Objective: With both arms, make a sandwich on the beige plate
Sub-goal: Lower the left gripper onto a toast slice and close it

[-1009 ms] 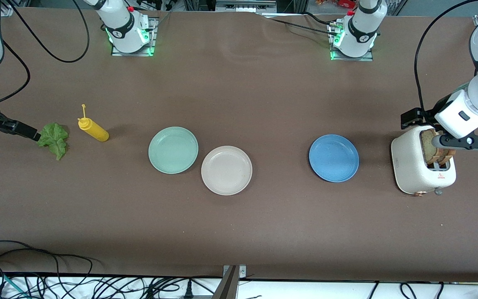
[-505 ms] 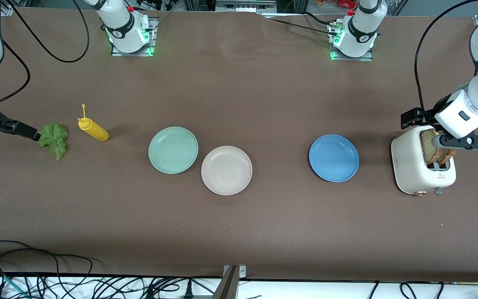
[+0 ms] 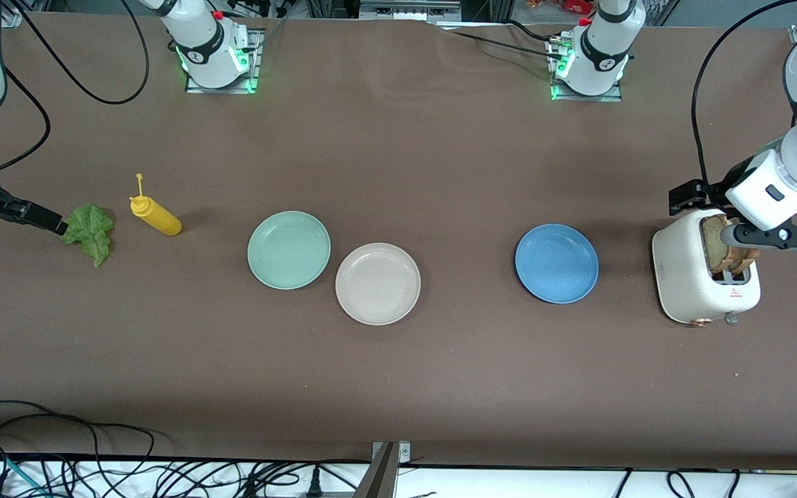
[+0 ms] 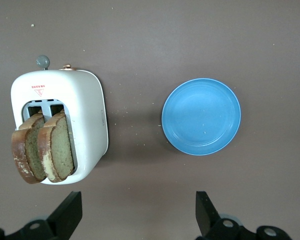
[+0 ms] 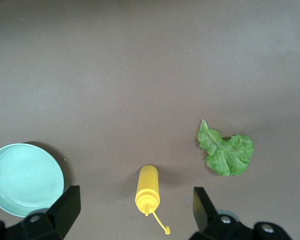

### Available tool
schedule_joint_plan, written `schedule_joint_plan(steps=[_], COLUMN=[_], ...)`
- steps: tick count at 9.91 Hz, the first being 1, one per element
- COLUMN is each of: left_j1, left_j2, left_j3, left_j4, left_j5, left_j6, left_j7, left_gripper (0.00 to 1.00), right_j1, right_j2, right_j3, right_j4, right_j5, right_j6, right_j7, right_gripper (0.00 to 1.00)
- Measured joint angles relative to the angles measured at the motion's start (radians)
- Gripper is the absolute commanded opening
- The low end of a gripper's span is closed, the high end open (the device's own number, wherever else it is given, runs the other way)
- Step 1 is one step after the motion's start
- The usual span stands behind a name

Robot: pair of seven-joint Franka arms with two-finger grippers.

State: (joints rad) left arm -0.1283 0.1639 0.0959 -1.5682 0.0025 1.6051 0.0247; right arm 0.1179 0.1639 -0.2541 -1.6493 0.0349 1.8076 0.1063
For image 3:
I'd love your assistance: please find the teal cable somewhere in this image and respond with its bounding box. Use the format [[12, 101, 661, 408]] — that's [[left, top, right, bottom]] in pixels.
[[0, 450, 50, 497]]

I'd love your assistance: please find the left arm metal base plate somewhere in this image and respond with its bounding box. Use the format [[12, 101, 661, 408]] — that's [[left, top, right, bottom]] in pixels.
[[549, 80, 624, 103]]

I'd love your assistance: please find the red orange packet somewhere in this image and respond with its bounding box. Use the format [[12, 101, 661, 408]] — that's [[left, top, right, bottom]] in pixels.
[[526, 0, 596, 16]]

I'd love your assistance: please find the silver angle bracket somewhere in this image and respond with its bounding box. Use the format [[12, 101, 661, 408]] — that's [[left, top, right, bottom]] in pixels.
[[371, 441, 412, 465]]

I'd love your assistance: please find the dark metal mount post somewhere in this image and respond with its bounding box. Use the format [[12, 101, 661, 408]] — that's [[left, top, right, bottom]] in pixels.
[[354, 443, 399, 498]]

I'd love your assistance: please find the beige round plate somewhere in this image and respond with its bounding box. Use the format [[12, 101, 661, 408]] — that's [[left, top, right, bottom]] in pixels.
[[335, 242, 422, 326]]

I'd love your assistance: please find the green lettuce leaf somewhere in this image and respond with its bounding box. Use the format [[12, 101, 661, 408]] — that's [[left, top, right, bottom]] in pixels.
[[61, 204, 116, 268]]

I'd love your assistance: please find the yellow squeeze bottle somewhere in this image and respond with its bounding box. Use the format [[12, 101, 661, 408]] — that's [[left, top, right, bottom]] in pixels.
[[129, 173, 183, 237]]

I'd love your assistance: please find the white lower bench ledge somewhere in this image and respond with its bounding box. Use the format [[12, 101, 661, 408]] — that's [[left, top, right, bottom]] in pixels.
[[0, 453, 797, 498]]

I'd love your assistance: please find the blue round plate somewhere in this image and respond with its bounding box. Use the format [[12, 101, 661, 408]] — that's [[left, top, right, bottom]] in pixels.
[[515, 223, 600, 305]]

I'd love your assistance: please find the green round plate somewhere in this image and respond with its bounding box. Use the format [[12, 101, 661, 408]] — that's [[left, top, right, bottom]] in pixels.
[[247, 210, 332, 291]]

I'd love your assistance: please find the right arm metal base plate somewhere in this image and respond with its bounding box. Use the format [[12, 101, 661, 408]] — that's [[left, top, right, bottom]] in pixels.
[[184, 28, 262, 95]]

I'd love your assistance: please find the brown bread slice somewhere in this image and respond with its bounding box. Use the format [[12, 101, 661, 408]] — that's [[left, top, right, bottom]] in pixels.
[[703, 214, 740, 275], [729, 246, 762, 272]]

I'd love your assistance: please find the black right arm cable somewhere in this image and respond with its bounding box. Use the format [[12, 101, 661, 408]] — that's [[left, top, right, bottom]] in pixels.
[[0, 0, 150, 174]]

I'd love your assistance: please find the black base cable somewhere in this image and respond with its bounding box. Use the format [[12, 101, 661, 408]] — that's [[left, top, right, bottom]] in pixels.
[[488, 19, 560, 44], [448, 29, 565, 63]]

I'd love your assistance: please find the white two-slot toaster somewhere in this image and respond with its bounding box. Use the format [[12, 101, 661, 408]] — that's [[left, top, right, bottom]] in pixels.
[[651, 207, 762, 327]]

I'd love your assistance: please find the aluminium frame with sockets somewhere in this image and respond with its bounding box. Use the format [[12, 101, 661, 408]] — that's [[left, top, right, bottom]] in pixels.
[[305, 0, 513, 23]]

